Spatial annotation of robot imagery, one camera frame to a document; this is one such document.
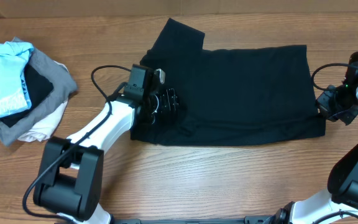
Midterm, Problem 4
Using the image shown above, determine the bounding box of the black t-shirt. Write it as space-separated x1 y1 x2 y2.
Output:
131 19 326 146

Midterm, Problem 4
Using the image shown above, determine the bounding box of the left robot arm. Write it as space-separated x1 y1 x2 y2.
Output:
29 88 178 223

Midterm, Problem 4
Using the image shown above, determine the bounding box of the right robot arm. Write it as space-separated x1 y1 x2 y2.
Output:
266 51 358 224

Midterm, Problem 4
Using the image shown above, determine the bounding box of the grey folded shirt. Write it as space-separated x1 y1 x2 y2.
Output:
0 49 77 146

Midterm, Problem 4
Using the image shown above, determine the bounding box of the white folded shirt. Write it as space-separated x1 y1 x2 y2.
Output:
0 49 70 143

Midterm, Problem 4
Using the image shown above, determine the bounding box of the folded black shirt in pile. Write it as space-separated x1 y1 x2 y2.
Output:
0 65 53 128

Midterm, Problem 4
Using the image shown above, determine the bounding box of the light blue printed shirt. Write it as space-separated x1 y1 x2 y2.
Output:
0 42 34 118

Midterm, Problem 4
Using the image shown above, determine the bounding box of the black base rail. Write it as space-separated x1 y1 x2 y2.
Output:
113 215 275 224

